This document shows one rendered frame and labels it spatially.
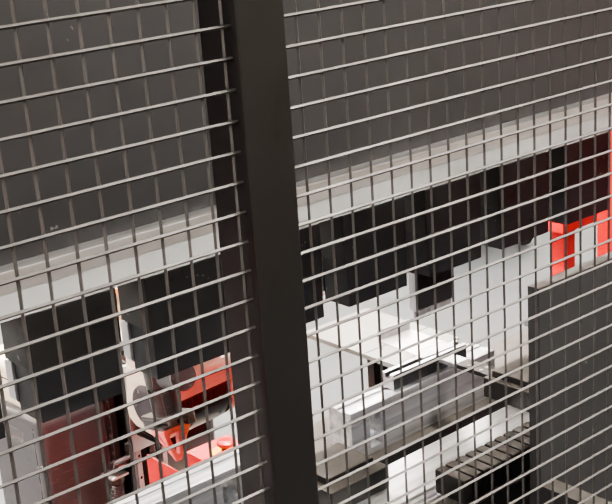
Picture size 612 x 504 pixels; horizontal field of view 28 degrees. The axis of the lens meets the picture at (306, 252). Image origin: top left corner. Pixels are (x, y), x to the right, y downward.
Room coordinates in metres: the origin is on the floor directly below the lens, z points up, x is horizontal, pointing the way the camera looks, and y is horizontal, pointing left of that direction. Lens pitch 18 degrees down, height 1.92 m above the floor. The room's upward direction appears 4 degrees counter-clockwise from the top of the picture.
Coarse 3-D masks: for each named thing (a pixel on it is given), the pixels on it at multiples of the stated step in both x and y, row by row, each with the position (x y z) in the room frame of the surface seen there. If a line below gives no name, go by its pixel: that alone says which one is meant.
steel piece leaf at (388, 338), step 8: (384, 328) 2.28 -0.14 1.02; (400, 328) 2.31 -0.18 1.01; (408, 328) 2.32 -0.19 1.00; (384, 336) 2.28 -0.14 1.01; (392, 336) 2.29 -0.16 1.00; (408, 336) 2.28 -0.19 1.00; (416, 336) 2.28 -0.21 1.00; (424, 336) 2.28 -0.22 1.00; (392, 344) 2.25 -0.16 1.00; (408, 344) 2.24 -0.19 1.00; (424, 344) 2.24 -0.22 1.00; (432, 344) 2.23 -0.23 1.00; (408, 352) 2.20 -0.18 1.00
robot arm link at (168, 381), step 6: (180, 372) 2.19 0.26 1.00; (186, 372) 2.20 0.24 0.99; (192, 372) 2.21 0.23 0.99; (162, 378) 2.20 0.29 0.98; (168, 378) 2.19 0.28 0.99; (174, 378) 2.18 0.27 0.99; (180, 378) 2.19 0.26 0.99; (186, 378) 2.20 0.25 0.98; (162, 384) 2.21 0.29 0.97; (168, 384) 2.19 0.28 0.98; (174, 384) 2.18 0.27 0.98; (186, 384) 2.19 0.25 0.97; (192, 384) 2.20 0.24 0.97; (180, 390) 2.18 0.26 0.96; (186, 390) 2.19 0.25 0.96
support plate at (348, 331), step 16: (336, 320) 2.40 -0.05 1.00; (352, 320) 2.40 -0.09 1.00; (368, 320) 2.39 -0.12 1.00; (384, 320) 2.38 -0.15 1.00; (400, 320) 2.38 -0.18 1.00; (320, 336) 2.32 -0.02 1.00; (336, 336) 2.31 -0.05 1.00; (352, 336) 2.31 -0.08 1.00; (368, 336) 2.30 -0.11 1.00; (448, 336) 2.27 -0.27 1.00; (352, 352) 2.24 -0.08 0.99; (368, 352) 2.22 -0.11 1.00; (384, 352) 2.21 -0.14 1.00
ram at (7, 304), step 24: (600, 120) 2.46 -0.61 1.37; (528, 144) 2.32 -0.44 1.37; (552, 144) 2.36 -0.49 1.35; (432, 168) 2.15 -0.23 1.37; (456, 168) 2.19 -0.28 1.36; (360, 192) 2.03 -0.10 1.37; (384, 192) 2.07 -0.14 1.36; (312, 216) 1.96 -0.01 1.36; (336, 216) 2.00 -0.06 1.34; (192, 240) 1.81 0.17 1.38; (120, 264) 1.72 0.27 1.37; (144, 264) 1.75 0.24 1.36; (48, 288) 1.65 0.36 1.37; (72, 288) 1.67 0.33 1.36; (0, 312) 1.60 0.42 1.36
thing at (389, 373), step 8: (456, 344) 2.24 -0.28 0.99; (464, 344) 2.23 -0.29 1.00; (440, 352) 2.20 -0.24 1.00; (448, 352) 2.20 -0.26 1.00; (464, 352) 2.23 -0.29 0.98; (416, 360) 2.17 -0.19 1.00; (424, 360) 2.16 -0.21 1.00; (392, 368) 2.14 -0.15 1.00; (408, 368) 2.13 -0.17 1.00; (424, 368) 2.16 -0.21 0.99; (432, 368) 2.17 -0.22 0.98; (440, 368) 2.18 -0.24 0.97; (384, 376) 2.12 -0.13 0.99; (392, 376) 2.10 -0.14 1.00; (408, 376) 2.13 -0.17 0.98; (416, 376) 2.14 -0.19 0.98; (424, 376) 2.16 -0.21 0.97; (384, 384) 2.12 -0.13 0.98; (392, 384) 2.10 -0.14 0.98
